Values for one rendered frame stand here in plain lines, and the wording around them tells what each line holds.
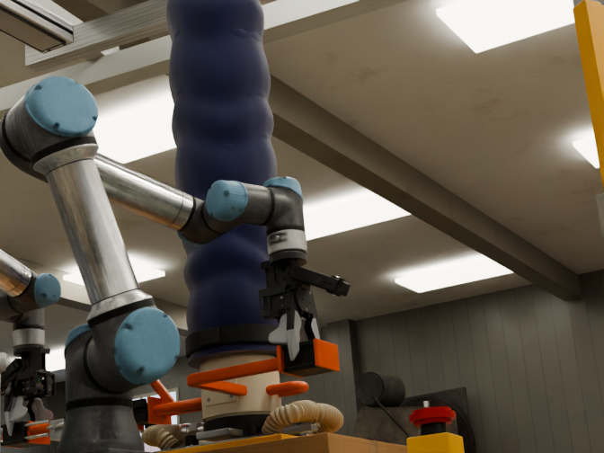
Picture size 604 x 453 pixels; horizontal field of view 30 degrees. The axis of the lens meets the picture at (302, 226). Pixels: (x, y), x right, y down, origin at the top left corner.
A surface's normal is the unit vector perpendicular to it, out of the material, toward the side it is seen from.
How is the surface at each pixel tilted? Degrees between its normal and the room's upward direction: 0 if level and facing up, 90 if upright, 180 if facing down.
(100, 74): 90
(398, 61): 180
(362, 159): 90
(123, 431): 73
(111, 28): 90
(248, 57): 84
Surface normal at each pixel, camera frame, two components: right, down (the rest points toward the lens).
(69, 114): 0.53, -0.42
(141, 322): 0.62, -0.17
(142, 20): -0.43, -0.25
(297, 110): 0.86, -0.22
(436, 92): 0.07, 0.95
